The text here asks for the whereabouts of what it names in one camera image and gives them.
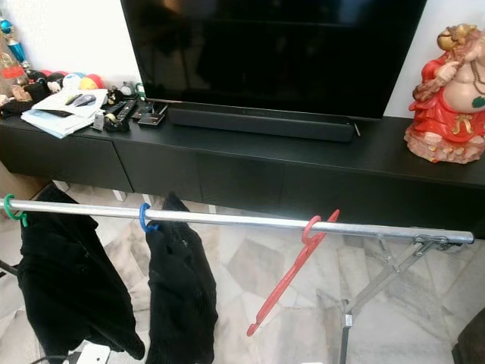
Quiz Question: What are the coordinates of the black plush toy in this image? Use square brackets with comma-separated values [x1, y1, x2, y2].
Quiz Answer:
[27, 70, 63, 99]

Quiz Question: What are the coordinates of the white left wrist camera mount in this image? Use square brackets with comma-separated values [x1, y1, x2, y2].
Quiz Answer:
[74, 341, 112, 364]

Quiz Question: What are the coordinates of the silver metal clothes rack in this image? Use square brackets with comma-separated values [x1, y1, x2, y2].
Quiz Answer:
[0, 199, 475, 364]

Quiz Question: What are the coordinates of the dark sofa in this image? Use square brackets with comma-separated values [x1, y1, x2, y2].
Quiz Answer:
[452, 306, 485, 364]

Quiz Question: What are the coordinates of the blue plastic hanger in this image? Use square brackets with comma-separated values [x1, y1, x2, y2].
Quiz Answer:
[139, 202, 160, 233]

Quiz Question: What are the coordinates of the black television console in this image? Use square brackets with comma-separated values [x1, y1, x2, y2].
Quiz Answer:
[0, 100, 485, 236]

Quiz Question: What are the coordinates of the white blue ball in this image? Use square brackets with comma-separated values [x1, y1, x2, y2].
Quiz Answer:
[62, 73, 84, 90]

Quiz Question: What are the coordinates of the small black set-top box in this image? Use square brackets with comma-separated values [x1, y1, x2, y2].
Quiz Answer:
[138, 111, 167, 127]

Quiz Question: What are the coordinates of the black flat screen television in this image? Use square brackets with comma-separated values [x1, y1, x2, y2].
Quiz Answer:
[120, 0, 429, 120]

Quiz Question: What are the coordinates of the red plastic hanger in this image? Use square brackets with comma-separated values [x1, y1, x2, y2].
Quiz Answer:
[246, 209, 340, 337]

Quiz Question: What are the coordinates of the blue gold trophy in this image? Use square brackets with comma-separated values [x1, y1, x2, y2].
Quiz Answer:
[0, 15, 31, 73]

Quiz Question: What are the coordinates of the black tape dispenser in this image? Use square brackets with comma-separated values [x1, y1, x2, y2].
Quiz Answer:
[105, 115, 131, 133]

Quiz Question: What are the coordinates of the jar with red lid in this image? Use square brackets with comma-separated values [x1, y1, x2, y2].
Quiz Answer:
[4, 63, 31, 99]

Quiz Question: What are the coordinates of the white paper stack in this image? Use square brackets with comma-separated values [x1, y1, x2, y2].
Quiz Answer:
[20, 87, 109, 140]

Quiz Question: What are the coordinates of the black soundbar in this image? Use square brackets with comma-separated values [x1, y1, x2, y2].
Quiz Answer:
[167, 105, 358, 143]

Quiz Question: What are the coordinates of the red buddha statue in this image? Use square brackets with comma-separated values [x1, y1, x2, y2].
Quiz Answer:
[404, 24, 485, 164]

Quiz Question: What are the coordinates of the yellow red ball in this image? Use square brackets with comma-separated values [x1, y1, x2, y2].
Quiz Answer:
[82, 74, 105, 90]

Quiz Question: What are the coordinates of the black remote control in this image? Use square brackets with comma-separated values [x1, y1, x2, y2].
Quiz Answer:
[110, 99, 139, 121]

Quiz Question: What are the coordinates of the green plastic hanger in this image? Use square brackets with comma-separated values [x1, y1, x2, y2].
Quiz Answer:
[2, 193, 29, 228]

